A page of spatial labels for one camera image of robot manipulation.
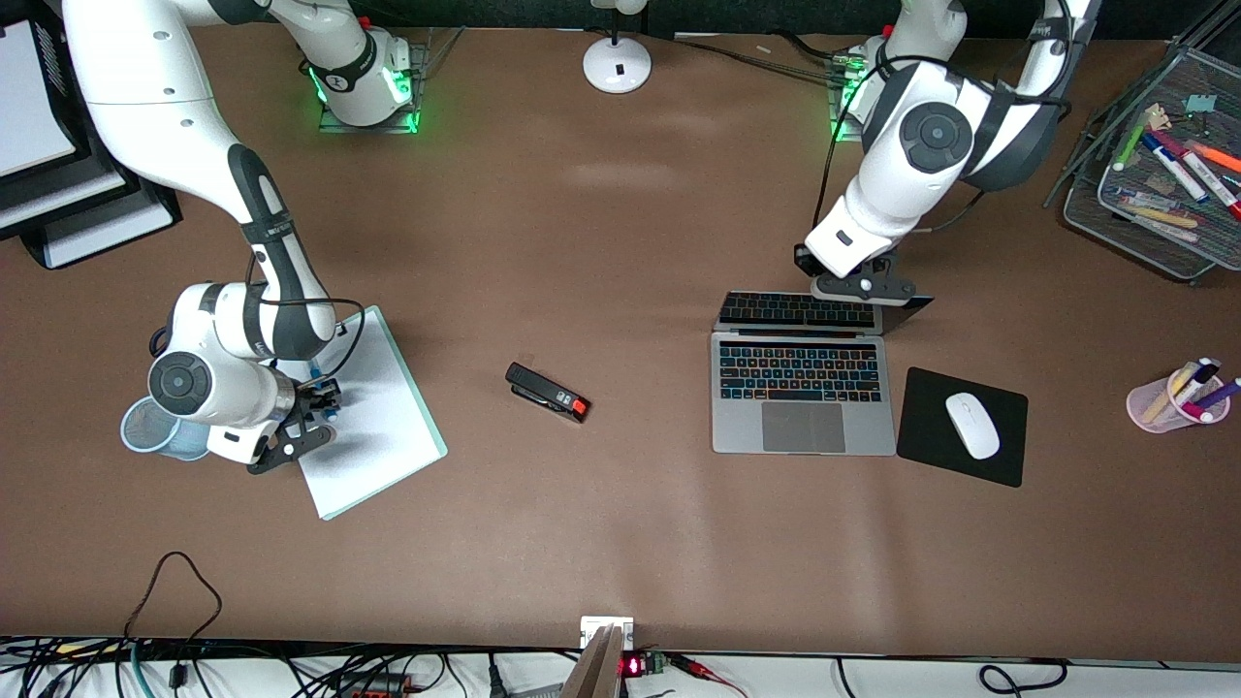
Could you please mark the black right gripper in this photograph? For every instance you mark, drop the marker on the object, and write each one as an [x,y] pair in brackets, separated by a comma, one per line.
[312,397]

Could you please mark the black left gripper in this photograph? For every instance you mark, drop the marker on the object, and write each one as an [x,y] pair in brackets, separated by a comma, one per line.
[804,260]

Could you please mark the grey laptop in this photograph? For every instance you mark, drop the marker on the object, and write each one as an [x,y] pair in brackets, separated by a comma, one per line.
[805,427]

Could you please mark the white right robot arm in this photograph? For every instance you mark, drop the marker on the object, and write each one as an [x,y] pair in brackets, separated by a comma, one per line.
[145,97]

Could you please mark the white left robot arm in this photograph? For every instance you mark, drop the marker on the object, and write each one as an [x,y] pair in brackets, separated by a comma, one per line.
[936,136]

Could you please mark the green marker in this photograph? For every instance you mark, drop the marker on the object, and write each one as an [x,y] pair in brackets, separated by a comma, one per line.
[1134,141]

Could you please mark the white marker with blue cap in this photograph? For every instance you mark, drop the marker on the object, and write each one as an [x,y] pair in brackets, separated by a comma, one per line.
[1175,170]

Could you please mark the yellow marker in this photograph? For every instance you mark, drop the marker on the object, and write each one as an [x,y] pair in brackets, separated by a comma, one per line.
[1168,393]

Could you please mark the white marker with red cap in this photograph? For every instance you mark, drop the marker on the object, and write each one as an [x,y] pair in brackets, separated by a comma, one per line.
[1202,174]

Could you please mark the white marker with black cap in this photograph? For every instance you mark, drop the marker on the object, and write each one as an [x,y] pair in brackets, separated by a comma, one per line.
[1202,373]

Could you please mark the purple marker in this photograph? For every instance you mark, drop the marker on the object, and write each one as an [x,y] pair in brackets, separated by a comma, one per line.
[1220,396]

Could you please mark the white paper sheet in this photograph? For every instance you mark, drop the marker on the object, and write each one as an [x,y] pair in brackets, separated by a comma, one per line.
[378,436]
[29,107]
[58,208]
[107,237]

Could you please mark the teal clipboard with metal clip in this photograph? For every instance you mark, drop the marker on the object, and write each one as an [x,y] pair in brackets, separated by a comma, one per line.
[441,452]

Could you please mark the black mouse pad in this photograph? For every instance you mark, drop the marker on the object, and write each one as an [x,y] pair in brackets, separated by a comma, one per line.
[921,427]

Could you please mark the white computer mouse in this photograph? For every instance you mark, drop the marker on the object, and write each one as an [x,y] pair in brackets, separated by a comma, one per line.
[972,425]

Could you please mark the light blue mesh pen cup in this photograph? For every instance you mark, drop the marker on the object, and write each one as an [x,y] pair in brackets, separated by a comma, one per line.
[145,431]

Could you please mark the black stapler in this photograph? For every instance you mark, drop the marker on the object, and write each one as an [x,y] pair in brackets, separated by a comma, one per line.
[538,388]

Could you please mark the dark metal mesh desk organizer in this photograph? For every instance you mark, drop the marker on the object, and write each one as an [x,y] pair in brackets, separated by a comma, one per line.
[1125,242]

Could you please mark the yellow orange pen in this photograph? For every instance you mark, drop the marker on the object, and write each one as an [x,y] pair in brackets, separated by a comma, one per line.
[1163,215]

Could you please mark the grey USB hub orange ports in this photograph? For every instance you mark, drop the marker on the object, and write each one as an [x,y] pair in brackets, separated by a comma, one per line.
[373,688]

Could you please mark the pink translucent pen cup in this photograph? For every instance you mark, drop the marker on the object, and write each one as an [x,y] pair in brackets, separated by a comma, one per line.
[1144,405]

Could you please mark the white round lamp base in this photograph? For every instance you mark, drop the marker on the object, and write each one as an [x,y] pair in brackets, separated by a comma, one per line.
[617,68]

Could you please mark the black stacked document tray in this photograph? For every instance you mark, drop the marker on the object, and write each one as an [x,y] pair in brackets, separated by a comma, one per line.
[92,155]

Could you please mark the orange highlighter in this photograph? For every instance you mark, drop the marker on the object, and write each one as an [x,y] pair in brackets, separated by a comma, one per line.
[1217,157]

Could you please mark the small teal clip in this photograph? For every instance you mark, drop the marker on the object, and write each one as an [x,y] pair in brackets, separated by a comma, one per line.
[1200,104]

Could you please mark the small board with red display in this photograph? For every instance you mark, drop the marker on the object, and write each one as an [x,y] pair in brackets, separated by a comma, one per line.
[635,666]

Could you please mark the white post base plate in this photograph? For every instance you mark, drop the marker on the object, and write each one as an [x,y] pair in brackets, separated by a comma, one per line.
[591,630]

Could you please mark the aluminium camera post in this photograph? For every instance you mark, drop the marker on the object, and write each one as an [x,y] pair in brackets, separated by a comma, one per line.
[596,669]

